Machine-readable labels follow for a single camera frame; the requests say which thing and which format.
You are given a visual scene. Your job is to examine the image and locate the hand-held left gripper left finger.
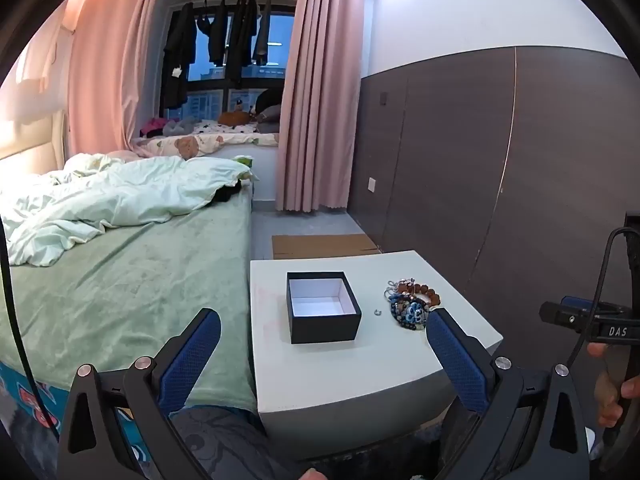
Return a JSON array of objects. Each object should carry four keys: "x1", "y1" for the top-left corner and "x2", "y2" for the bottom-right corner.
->
[{"x1": 56, "y1": 307, "x2": 222, "y2": 480}]

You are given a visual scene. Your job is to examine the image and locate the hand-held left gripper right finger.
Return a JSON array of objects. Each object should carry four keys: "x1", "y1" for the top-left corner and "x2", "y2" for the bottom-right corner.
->
[{"x1": 426, "y1": 308, "x2": 591, "y2": 480}]

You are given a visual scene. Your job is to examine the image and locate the blue bead bracelet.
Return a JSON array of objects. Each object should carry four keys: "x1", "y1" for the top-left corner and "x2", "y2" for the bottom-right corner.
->
[{"x1": 391, "y1": 299, "x2": 430, "y2": 331}]

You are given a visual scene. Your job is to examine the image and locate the brown seed bead bracelet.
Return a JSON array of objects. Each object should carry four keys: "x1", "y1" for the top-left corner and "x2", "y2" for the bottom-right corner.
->
[{"x1": 398, "y1": 281, "x2": 444, "y2": 307}]

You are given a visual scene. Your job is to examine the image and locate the black square gift box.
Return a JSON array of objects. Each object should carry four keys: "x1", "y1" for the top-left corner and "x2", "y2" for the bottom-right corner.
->
[{"x1": 286, "y1": 271, "x2": 362, "y2": 345}]

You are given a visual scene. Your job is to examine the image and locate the person's right hand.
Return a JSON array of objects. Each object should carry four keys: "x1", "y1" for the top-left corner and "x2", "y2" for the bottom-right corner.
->
[{"x1": 587, "y1": 342, "x2": 640, "y2": 428}]

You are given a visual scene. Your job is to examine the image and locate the grey patterned pants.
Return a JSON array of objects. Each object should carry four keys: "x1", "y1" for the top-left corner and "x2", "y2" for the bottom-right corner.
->
[{"x1": 169, "y1": 406, "x2": 281, "y2": 480}]

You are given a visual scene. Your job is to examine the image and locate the bed with green sheet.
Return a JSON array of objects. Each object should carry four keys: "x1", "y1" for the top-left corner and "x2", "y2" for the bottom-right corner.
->
[{"x1": 0, "y1": 187, "x2": 258, "y2": 480}]

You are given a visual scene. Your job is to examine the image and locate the white side table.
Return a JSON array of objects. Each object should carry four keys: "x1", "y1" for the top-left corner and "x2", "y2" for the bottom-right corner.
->
[{"x1": 249, "y1": 250, "x2": 505, "y2": 448}]

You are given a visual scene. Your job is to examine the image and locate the flat brown cardboard sheet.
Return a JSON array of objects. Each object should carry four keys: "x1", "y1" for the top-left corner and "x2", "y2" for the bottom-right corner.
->
[{"x1": 271, "y1": 233, "x2": 382, "y2": 260}]

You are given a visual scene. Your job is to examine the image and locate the pale green quilt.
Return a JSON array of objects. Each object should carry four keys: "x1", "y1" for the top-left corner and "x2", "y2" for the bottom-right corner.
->
[{"x1": 0, "y1": 154, "x2": 256, "y2": 267}]

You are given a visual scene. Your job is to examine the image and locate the printed window seat cushion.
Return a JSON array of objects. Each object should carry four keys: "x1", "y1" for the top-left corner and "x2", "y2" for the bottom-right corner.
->
[{"x1": 132, "y1": 120, "x2": 281, "y2": 159}]

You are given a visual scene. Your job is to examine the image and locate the dark pillow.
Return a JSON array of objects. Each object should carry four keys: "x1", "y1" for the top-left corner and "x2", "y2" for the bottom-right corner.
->
[{"x1": 251, "y1": 88, "x2": 284, "y2": 124}]

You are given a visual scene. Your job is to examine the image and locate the beige padded headboard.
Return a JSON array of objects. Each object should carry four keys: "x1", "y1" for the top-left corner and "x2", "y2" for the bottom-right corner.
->
[{"x1": 0, "y1": 109, "x2": 67, "y2": 162}]

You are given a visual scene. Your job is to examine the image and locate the pink curtain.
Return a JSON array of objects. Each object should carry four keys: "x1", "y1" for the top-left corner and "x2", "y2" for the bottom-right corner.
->
[
  {"x1": 67, "y1": 0, "x2": 167, "y2": 157},
  {"x1": 275, "y1": 0, "x2": 369, "y2": 214}
]

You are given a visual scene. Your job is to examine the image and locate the dark hanging garment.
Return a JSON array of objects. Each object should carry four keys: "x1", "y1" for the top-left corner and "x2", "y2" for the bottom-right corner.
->
[
  {"x1": 227, "y1": 0, "x2": 261, "y2": 69},
  {"x1": 195, "y1": 9, "x2": 229, "y2": 67},
  {"x1": 252, "y1": 0, "x2": 274, "y2": 66},
  {"x1": 163, "y1": 2, "x2": 197, "y2": 109}
]

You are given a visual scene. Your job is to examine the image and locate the window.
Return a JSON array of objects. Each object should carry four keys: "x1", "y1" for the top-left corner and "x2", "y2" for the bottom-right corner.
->
[{"x1": 160, "y1": 0, "x2": 297, "y2": 122}]

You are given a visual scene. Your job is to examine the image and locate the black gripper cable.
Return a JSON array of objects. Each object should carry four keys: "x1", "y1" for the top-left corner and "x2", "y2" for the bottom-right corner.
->
[{"x1": 562, "y1": 227, "x2": 638, "y2": 367}]

